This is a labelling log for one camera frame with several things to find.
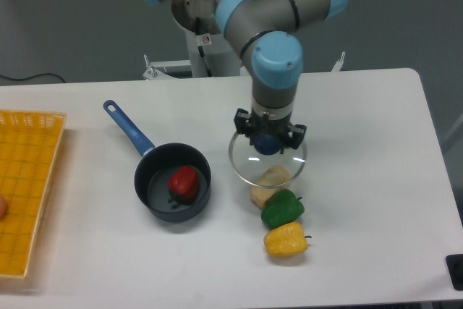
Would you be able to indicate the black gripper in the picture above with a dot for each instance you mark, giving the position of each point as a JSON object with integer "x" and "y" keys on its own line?
{"x": 270, "y": 122}

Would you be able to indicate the glass pot lid blue knob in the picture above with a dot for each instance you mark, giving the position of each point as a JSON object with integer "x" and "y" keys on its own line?
{"x": 249, "y": 165}

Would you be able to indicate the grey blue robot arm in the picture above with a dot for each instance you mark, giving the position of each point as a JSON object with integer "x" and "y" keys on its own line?
{"x": 261, "y": 33}

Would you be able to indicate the beige bread loaf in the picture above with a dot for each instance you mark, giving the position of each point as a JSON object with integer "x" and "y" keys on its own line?
{"x": 272, "y": 181}

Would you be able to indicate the green bell pepper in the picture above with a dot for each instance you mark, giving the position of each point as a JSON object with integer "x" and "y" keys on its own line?
{"x": 283, "y": 208}

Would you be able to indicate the red bell pepper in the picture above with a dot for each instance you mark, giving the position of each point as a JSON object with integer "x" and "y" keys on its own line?
{"x": 183, "y": 185}

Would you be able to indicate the yellow bell pepper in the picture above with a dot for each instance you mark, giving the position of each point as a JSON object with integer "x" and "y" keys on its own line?
{"x": 286, "y": 241}

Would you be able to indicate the black device at table edge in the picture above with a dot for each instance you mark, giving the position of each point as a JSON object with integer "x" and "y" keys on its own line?
{"x": 455, "y": 267}

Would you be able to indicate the yellow woven basket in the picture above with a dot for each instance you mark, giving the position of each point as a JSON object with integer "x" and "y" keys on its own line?
{"x": 30, "y": 142}

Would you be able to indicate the orange round item in basket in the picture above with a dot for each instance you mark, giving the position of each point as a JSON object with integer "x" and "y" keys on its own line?
{"x": 3, "y": 206}

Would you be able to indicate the white bracket behind table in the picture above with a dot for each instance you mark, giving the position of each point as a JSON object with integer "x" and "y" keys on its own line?
{"x": 339, "y": 63}

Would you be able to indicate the dark pot blue handle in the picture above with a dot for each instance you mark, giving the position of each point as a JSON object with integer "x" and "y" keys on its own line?
{"x": 157, "y": 165}

